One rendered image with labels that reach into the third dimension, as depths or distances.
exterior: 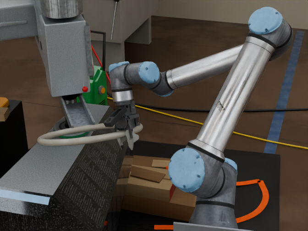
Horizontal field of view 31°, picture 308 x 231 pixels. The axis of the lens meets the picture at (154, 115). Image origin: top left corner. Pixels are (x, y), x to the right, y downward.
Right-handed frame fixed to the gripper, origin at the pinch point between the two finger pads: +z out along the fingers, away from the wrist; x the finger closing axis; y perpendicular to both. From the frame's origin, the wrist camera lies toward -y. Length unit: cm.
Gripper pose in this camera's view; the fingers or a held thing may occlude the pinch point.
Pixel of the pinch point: (125, 147)
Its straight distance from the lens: 242.7
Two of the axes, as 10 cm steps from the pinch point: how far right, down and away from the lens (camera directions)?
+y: 6.9, -1.6, 7.0
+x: -7.1, 0.1, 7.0
